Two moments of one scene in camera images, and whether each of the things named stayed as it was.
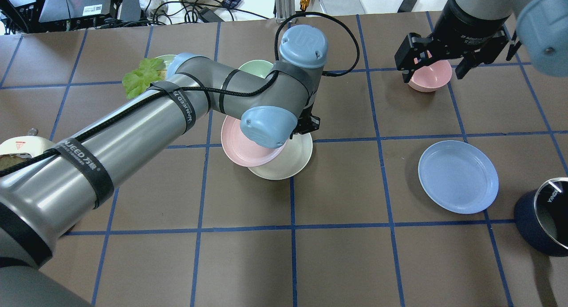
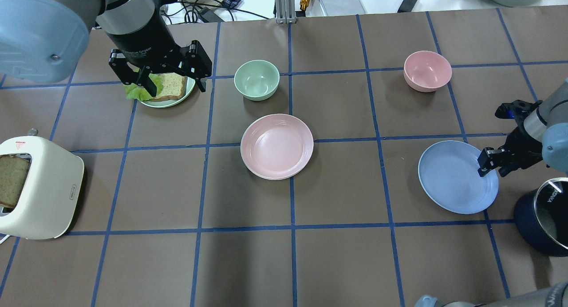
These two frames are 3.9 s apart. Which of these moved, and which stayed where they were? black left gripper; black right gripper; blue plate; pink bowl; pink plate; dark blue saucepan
Moved: black right gripper; pink plate; black left gripper
Stayed: pink bowl; dark blue saucepan; blue plate
